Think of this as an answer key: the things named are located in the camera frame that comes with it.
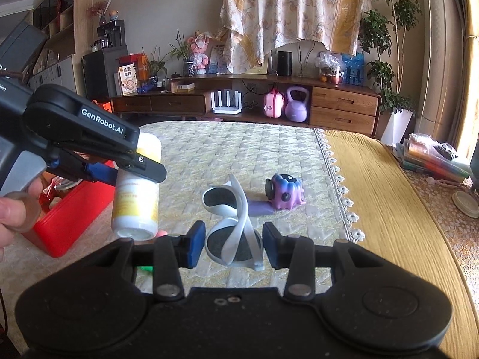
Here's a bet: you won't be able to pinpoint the black cylindrical speaker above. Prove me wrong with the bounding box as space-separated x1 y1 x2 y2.
277 51 293 77

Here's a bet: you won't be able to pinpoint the black coffee machine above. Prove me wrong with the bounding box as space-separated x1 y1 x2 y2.
94 19 126 49

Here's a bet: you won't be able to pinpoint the long wooden TV console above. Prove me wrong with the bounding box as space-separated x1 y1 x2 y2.
110 74 381 137

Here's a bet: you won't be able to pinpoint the snack box with cartoon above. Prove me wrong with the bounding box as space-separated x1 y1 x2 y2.
118 63 138 96

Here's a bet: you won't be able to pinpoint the small potted orchid plant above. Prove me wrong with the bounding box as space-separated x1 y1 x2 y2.
168 29 194 77

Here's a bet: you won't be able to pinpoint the person's left hand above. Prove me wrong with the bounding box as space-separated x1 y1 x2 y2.
0 178 43 258

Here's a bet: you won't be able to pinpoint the pink plush doll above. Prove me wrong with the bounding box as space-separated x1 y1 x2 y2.
187 30 210 75

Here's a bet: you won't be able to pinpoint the white frame sunglasses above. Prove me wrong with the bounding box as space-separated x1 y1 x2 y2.
201 174 265 271

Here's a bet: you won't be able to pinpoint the red metal storage box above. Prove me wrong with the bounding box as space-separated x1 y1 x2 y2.
24 172 114 258

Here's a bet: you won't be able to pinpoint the blue photo frame box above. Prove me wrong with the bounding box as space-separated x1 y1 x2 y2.
341 52 365 86

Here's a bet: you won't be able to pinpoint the tall green potted plant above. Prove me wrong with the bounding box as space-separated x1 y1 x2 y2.
359 0 421 147

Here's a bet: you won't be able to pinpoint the cream quilted table mat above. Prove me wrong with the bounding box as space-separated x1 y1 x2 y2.
1 121 365 352

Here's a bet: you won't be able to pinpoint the purple blue octopus toy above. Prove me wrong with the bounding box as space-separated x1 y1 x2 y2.
265 174 305 210

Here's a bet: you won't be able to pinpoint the green chess pawn piece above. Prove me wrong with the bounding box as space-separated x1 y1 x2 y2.
138 266 154 273

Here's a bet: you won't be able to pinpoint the stack of colourful books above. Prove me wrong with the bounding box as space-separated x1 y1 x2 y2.
392 133 472 183

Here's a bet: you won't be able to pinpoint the purple kettlebell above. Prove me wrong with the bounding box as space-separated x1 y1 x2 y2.
285 86 310 123

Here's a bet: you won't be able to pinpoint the bag of fruit snacks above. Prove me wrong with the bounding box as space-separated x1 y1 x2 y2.
315 51 344 85

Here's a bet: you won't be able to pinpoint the floral cloth covering TV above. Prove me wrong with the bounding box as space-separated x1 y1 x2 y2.
219 0 371 74

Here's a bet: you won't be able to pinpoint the white round lid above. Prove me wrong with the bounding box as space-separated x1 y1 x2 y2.
451 191 479 219

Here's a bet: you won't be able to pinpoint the black mini fridge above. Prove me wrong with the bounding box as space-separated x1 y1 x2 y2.
82 46 128 102

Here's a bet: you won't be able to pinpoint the white yellow cylindrical bottle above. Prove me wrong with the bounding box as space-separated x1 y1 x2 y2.
110 131 163 241

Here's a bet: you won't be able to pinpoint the wooden wall shelf cabinet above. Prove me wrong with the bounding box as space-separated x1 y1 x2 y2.
28 0 93 95

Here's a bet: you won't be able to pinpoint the white wifi router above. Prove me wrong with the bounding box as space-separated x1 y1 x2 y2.
210 89 243 115

